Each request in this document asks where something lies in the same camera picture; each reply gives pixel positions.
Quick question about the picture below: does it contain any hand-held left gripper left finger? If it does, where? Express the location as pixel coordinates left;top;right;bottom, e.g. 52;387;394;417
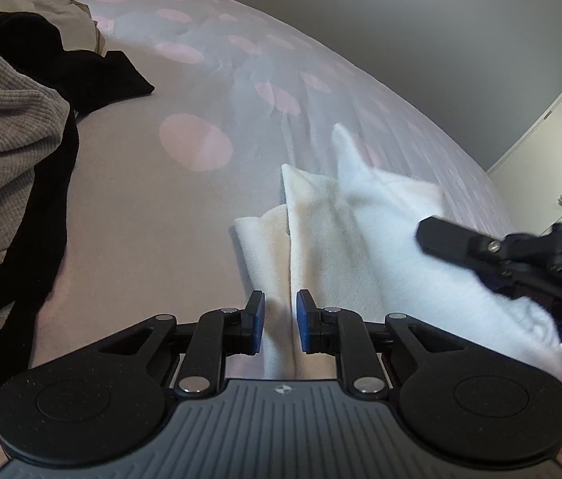
97;290;266;399

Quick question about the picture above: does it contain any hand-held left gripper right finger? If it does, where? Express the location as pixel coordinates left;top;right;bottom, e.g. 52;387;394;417
296;289;471;399

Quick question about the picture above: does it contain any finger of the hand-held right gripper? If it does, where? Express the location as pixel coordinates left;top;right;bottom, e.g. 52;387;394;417
483;269;556;305
414;216;516;273

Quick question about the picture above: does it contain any cream knit sweater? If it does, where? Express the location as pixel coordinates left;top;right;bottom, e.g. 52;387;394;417
233;124;562;381

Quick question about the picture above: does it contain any cream wardrobe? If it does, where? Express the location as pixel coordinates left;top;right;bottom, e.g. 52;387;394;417
487;44;562;233

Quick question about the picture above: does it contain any pink polka dot bed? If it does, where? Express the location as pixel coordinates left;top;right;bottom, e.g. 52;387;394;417
0;0;562;395

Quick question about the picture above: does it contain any grey waffle knit garment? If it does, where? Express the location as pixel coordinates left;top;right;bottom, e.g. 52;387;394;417
0;37;71;287

